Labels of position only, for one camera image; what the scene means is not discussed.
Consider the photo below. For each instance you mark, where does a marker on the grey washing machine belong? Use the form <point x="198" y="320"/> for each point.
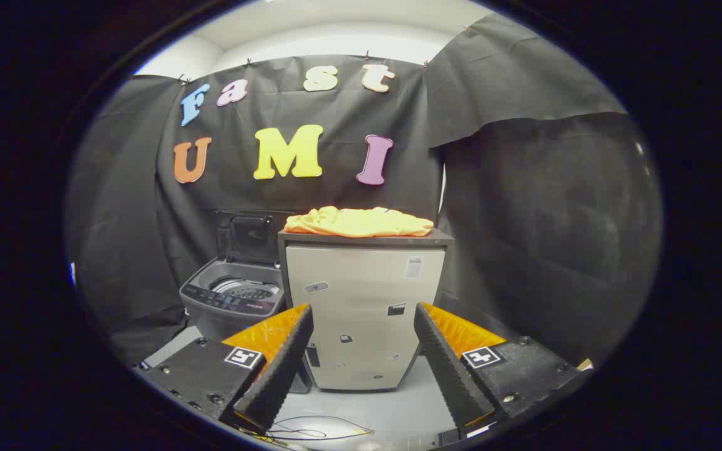
<point x="210" y="313"/>

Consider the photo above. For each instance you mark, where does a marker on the beige cabinet with dark top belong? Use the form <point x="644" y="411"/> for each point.
<point x="361" y="294"/>

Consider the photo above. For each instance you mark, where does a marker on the orange shirt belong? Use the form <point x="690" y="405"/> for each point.
<point x="361" y="222"/>

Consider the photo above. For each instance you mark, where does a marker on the black backdrop cloth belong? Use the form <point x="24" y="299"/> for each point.
<point x="336" y="106"/>

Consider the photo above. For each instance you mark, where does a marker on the dark washing machine lid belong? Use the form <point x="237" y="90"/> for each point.
<point x="251" y="237"/>

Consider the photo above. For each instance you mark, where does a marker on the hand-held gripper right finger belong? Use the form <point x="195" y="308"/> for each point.
<point x="445" y="366"/>

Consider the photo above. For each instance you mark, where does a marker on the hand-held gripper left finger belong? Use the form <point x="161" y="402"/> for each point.
<point x="279" y="369"/>

